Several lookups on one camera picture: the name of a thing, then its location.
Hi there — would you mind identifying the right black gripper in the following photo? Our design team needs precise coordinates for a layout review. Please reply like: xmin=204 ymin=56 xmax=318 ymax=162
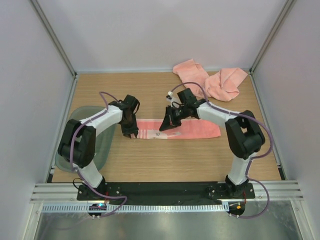
xmin=160 ymin=104 xmax=189 ymax=132

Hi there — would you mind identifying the pink bunny towel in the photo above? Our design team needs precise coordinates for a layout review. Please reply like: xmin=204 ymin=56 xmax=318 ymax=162
xmin=137 ymin=118 xmax=221 ymax=140

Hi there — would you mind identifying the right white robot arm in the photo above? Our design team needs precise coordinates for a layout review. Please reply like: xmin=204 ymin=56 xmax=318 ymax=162
xmin=159 ymin=88 xmax=266 ymax=198

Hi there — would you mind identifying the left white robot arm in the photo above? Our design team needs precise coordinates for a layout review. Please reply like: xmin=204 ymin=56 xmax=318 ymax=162
xmin=57 ymin=94 xmax=140 ymax=200

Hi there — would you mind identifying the clear glass tray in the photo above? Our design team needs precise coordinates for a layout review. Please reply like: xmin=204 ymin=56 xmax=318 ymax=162
xmin=55 ymin=106 xmax=116 ymax=173

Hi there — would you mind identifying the plain pink towel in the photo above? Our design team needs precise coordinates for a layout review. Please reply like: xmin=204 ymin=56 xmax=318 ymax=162
xmin=172 ymin=59 xmax=248 ymax=102

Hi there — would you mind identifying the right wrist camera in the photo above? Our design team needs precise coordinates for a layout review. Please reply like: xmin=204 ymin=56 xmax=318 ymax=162
xmin=165 ymin=91 xmax=181 ymax=108

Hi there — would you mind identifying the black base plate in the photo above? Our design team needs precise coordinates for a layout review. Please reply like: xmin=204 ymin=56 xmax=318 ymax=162
xmin=77 ymin=181 xmax=256 ymax=203

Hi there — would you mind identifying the white slotted cable duct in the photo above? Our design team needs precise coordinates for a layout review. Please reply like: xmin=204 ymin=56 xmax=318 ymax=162
xmin=41 ymin=202 xmax=229 ymax=214

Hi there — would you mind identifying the aluminium front rail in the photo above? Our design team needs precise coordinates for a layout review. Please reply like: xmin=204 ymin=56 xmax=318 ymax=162
xmin=29 ymin=180 xmax=304 ymax=203

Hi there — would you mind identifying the left aluminium frame post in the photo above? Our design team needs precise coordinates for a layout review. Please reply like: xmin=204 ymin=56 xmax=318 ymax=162
xmin=29 ymin=0 xmax=77 ymax=79

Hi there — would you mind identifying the aluminium frame post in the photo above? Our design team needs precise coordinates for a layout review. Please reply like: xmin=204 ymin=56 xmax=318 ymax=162
xmin=249 ymin=0 xmax=296 ymax=75
xmin=29 ymin=0 xmax=77 ymax=79

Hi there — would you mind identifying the right aluminium frame post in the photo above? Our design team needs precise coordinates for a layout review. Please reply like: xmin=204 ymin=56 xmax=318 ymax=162
xmin=249 ymin=0 xmax=296 ymax=75

